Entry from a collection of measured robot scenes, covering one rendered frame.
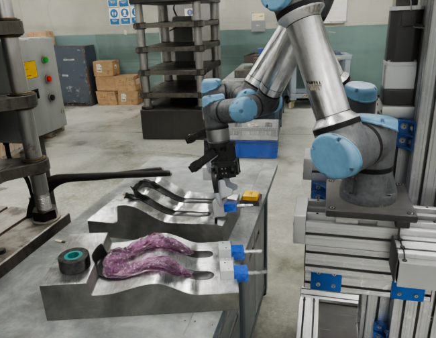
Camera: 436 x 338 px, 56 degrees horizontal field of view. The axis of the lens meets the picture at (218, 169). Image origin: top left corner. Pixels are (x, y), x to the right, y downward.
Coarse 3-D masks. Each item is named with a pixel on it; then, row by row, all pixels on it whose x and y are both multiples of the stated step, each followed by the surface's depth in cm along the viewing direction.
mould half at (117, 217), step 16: (128, 192) 168; (144, 192) 149; (160, 192) 152; (176, 192) 157; (192, 192) 160; (208, 192) 158; (112, 208) 155; (128, 208) 139; (144, 208) 140; (176, 208) 147; (192, 208) 146; (208, 208) 145; (96, 224) 145; (112, 224) 144; (128, 224) 142; (144, 224) 140; (160, 224) 138; (176, 224) 137; (192, 224) 135; (208, 224) 133; (224, 224) 134; (192, 240) 137; (208, 240) 136; (224, 240) 135
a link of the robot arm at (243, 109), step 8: (248, 96) 126; (224, 104) 124; (232, 104) 121; (240, 104) 119; (248, 104) 120; (256, 104) 125; (216, 112) 126; (224, 112) 123; (232, 112) 121; (240, 112) 119; (248, 112) 120; (256, 112) 122; (224, 120) 125; (232, 120) 123; (240, 120) 121; (248, 120) 121
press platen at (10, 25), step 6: (0, 18) 136; (6, 18) 136; (12, 18) 138; (0, 24) 135; (6, 24) 136; (12, 24) 136; (18, 24) 138; (0, 30) 135; (6, 30) 136; (12, 30) 137; (18, 30) 139; (0, 36) 138; (6, 36) 138; (12, 36) 139; (18, 36) 141
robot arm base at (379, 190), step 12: (348, 180) 111; (360, 180) 108; (372, 180) 106; (384, 180) 107; (348, 192) 110; (360, 192) 108; (372, 192) 107; (384, 192) 107; (396, 192) 110; (360, 204) 108; (372, 204) 107; (384, 204) 107
